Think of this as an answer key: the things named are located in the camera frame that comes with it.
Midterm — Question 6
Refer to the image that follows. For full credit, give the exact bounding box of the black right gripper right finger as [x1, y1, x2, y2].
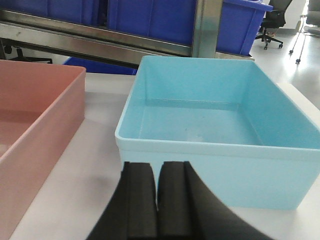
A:
[157, 161, 270, 240]

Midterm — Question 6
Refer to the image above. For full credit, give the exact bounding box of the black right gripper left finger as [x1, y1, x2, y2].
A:
[87, 162, 157, 240]

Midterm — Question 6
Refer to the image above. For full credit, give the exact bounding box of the light blue plastic box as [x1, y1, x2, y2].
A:
[115, 56, 320, 210]

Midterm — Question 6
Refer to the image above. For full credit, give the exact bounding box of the pink plastic box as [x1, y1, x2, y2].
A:
[0, 60, 86, 240]

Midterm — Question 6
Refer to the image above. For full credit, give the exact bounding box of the blue bin under shelf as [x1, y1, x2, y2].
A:
[63, 57, 138, 76]

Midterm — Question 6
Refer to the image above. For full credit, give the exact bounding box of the stainless steel shelf rack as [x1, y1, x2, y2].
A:
[0, 0, 253, 68]

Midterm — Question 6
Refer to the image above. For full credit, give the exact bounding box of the blue storage bin right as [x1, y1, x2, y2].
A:
[106, 0, 197, 45]

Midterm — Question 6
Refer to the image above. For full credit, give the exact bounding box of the blue storage bin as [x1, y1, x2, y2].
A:
[106, 0, 197, 45]
[0, 0, 108, 26]

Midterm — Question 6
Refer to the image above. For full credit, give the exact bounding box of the blue storage bin middle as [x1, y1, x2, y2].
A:
[0, 0, 108, 26]

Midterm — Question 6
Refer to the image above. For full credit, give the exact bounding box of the black swivel chair far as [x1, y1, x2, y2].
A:
[255, 0, 292, 50]

